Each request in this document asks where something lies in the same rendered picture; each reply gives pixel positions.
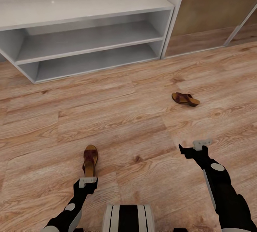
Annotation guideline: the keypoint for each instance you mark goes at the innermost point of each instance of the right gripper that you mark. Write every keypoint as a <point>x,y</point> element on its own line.
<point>192,153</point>

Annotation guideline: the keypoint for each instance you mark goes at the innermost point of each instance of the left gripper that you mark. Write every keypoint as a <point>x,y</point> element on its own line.
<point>88,189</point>

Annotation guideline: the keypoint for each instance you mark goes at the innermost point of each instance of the sandal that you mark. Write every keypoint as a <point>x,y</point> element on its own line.
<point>90,161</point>
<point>185,98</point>

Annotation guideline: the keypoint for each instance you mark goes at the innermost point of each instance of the robot trunk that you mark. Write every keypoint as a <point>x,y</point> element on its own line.
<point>128,218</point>

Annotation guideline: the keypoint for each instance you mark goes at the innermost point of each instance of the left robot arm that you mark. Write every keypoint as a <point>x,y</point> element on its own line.
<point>69,219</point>

